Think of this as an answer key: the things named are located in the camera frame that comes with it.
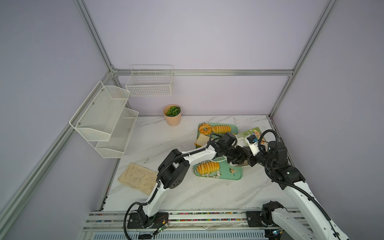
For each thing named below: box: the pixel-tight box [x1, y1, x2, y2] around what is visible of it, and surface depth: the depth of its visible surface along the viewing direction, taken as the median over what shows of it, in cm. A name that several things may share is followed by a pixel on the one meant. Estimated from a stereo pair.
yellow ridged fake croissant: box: [212, 125, 232, 134], surface depth 109 cm
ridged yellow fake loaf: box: [196, 162, 220, 175], surface depth 90 cm
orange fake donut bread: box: [199, 123, 213, 135], surface depth 112 cm
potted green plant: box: [163, 104, 182, 127], surface depth 112 cm
